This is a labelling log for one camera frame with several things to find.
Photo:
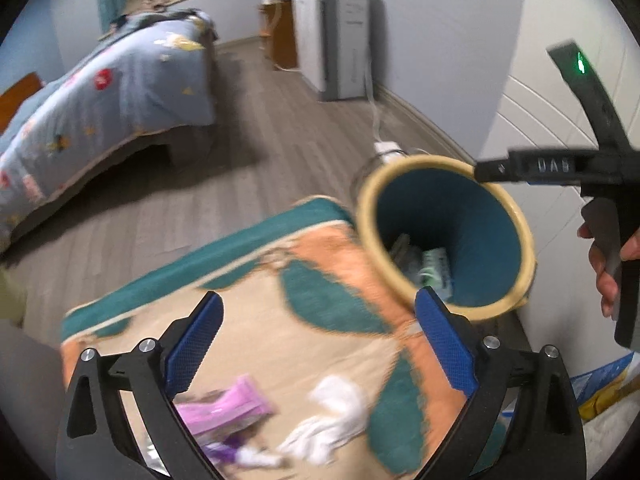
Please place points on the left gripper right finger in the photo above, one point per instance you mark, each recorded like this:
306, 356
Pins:
520, 418

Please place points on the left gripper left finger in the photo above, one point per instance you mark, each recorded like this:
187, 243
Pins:
95, 439

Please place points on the purple white tube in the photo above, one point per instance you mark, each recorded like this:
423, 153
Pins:
235, 451

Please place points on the pink face mask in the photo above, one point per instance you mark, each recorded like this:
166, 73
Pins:
236, 409

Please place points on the white Coltalin medicine box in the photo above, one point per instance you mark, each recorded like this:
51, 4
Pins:
423, 267

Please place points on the white tissue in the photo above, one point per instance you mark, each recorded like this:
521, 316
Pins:
316, 438

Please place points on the yellow teal trash bin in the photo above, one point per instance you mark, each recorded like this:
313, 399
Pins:
436, 202

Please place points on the person right hand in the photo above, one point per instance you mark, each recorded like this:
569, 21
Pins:
605, 283

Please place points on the blue yellow plastic package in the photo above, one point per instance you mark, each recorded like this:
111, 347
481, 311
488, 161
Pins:
598, 390

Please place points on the white power strip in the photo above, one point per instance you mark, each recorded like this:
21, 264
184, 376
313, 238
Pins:
388, 151

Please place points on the teal orange patterned rug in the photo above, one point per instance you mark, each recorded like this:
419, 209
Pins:
301, 303

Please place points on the white grey air purifier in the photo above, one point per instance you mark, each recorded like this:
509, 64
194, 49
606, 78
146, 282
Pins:
332, 41

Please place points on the wooden nightstand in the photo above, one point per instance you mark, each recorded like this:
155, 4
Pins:
277, 34

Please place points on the bed with blue quilt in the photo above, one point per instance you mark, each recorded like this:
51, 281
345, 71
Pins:
150, 76

